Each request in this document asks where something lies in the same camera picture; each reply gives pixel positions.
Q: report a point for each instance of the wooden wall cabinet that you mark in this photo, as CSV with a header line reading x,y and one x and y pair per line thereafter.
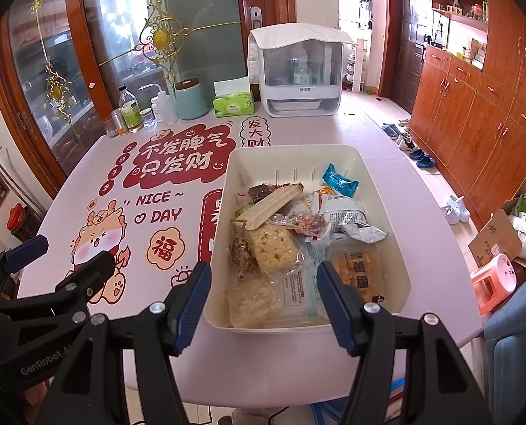
x,y
488,133

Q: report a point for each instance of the green tissue box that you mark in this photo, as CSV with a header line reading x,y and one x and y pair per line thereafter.
x,y
234,106

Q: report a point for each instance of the white black sneaker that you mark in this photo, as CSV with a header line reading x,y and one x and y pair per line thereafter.
x,y
407,142

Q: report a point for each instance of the wooden framed glass door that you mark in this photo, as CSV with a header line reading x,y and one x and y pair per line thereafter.
x,y
210,9
24,53

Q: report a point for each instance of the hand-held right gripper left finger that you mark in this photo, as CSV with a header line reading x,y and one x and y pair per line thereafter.
x,y
192,307

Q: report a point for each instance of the teal canister brown lid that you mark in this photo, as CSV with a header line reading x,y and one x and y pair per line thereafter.
x,y
192,102

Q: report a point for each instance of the white squeeze bottle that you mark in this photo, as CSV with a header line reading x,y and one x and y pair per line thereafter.
x,y
168,108

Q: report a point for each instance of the white plastic bin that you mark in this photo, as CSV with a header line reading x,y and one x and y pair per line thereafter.
x,y
263,164

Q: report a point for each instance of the grey blue slipper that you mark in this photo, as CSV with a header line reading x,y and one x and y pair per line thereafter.
x,y
391,130

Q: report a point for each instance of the small clear rice cracker packet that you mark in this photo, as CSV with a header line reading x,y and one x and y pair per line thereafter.
x,y
274,248

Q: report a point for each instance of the white slipper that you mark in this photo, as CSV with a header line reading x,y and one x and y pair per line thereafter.
x,y
451,215
462,209

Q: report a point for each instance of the pink plastic stool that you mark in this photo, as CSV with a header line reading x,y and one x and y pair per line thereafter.
x,y
495,281

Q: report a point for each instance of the red snack packet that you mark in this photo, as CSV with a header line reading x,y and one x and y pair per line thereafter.
x,y
307,223

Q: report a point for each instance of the dark wooden entrance door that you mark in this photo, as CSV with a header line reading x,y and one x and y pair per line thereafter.
x,y
407,53

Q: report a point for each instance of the white shoe rack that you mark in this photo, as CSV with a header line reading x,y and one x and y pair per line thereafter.
x,y
355,66

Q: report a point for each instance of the large rice crisp packet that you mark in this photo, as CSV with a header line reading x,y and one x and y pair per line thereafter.
x,y
254,301

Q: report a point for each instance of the beige biscuit packet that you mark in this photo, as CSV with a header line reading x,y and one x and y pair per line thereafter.
x,y
267,206

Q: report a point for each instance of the blue snack packet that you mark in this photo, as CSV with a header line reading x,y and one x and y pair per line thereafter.
x,y
340,181

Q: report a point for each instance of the pink printed tablecloth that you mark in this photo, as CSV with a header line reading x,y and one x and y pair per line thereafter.
x,y
192,230

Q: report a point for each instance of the person's left hand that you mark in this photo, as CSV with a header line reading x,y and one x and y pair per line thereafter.
x,y
37,393

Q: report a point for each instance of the clear candy wrapper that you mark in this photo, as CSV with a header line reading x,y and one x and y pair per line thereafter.
x,y
241,252

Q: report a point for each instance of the red plastic container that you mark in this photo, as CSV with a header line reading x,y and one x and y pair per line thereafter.
x,y
17,217

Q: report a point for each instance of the dark nut bar packet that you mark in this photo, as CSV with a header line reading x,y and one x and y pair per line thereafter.
x,y
261,192

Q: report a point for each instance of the white pill bottle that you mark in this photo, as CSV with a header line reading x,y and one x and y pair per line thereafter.
x,y
156,113

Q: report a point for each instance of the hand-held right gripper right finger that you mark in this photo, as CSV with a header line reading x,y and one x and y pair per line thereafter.
x,y
338,307

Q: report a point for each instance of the green candy packet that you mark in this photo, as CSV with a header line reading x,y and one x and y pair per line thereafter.
x,y
241,211

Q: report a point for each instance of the yellow cake packet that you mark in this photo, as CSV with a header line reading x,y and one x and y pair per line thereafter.
x,y
356,274

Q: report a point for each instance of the small glass jar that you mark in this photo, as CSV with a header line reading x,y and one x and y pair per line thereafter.
x,y
147,119

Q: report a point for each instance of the white countertop sterilizer appliance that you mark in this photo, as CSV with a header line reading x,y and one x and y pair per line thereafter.
x,y
298,106

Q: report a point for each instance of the cardboard box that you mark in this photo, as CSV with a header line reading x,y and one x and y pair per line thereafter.
x,y
497,234

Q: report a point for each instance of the glass cup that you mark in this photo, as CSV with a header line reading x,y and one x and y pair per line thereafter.
x,y
108,129

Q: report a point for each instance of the gold door ornament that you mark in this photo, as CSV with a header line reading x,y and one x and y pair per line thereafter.
x,y
161,37
55,90

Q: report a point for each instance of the glass bottle green label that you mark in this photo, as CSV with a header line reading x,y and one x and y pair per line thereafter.
x,y
131,113

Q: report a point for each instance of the white cloth cover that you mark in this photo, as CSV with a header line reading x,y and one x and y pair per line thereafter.
x,y
298,33

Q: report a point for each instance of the blue chair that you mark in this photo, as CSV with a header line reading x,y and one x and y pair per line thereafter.
x,y
519,354

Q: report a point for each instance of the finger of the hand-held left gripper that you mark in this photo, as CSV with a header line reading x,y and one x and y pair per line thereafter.
x,y
77,287
26,252

